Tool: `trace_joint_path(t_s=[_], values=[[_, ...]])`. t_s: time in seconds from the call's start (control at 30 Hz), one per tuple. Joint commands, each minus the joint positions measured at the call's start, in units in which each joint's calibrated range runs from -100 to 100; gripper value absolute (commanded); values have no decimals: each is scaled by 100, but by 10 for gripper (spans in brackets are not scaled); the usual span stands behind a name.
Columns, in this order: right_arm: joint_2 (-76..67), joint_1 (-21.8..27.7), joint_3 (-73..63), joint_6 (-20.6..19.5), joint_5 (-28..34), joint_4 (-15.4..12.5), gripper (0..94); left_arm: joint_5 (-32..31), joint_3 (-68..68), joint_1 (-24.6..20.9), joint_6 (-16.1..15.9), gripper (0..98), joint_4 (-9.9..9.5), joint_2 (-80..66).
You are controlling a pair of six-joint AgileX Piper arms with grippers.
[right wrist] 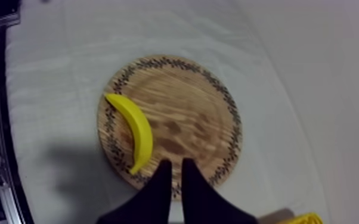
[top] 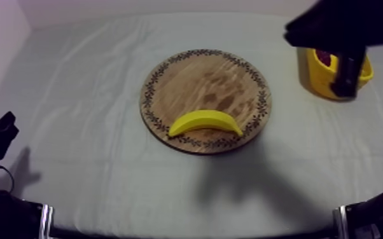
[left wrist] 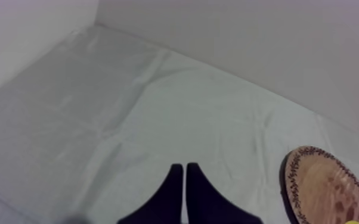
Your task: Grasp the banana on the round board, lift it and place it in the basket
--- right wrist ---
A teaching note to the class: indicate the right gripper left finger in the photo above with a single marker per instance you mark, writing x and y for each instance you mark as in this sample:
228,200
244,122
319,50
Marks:
154,201

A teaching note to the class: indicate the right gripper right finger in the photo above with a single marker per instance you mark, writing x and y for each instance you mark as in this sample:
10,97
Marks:
201,203

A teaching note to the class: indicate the yellow toy banana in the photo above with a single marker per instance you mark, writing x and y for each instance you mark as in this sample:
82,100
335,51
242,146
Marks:
137,125

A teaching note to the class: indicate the round wooden board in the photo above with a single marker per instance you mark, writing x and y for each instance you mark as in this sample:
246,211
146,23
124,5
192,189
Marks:
179,119

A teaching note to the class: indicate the yellow plastic basket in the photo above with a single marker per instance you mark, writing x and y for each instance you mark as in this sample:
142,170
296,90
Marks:
303,219

